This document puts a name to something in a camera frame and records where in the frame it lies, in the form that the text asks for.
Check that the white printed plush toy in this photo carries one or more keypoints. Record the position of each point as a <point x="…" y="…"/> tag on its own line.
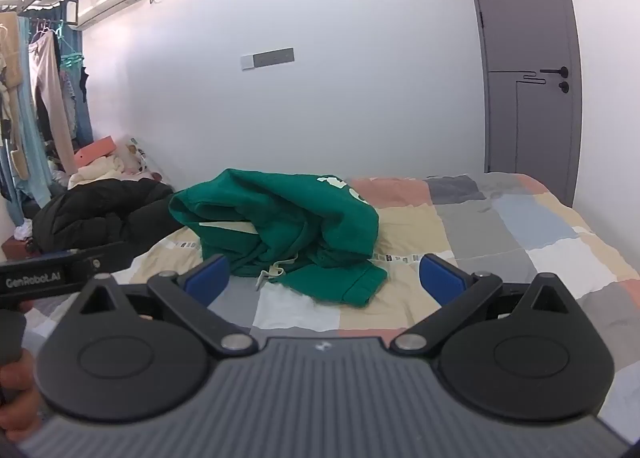
<point x="137" y="158"/>

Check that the grey wall switch panel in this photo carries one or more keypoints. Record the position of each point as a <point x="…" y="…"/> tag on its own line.
<point x="272" y="57"/>

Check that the small white cloth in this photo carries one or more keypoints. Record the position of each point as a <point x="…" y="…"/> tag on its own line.
<point x="23" y="230"/>

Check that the black door lock knob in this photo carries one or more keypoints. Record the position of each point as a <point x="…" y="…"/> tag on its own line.
<point x="564" y="87"/>

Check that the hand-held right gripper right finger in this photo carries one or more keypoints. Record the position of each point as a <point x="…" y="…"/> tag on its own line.
<point x="440" y="278"/>

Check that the cream fluffy blanket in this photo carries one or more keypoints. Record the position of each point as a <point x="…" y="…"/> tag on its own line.
<point x="95" y="172"/>

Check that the grey door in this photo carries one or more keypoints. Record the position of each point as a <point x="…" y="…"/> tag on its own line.
<point x="525" y="38"/>

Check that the row of hanging clothes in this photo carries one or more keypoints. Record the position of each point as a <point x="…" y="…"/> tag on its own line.
<point x="45" y="88"/>

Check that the green zip hoodie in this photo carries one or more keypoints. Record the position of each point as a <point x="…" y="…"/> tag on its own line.
<point x="280" y="218"/>

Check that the black puffer jacket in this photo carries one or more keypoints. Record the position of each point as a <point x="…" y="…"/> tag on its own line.
<point x="100" y="213"/>

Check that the pink box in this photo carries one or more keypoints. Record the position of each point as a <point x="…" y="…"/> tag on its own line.
<point x="95" y="151"/>

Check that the person's left hand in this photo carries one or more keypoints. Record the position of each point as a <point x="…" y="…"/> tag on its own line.
<point x="17" y="390"/>

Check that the patchwork bedsheet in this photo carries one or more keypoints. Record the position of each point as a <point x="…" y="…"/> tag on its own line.
<point x="475" y="223"/>

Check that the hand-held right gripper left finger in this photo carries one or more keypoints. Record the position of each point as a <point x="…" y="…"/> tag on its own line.
<point x="210" y="278"/>

